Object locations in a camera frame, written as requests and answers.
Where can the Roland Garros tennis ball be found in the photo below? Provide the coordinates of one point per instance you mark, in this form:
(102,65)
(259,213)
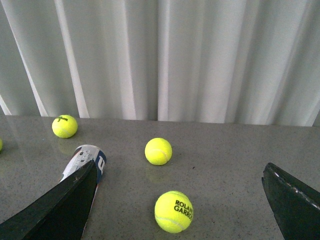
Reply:
(173,212)

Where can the plain yellow tennis ball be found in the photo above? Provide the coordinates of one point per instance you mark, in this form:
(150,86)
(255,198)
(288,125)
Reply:
(158,151)

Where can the white pleated curtain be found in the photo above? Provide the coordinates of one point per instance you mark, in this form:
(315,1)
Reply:
(212,61)

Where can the Wilson 3 tennis ball far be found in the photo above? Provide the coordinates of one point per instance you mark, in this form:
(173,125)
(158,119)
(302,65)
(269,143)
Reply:
(64,126)

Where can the crushed Wilson tennis ball can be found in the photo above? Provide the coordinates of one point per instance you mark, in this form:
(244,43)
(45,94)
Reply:
(85,160)

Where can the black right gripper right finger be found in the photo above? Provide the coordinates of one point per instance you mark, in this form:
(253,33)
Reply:
(295,205)

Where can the Head Team tennis ball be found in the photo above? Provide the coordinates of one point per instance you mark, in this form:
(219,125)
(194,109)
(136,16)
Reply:
(1,144)

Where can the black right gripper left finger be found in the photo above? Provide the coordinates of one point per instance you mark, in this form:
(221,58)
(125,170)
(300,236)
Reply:
(60,214)

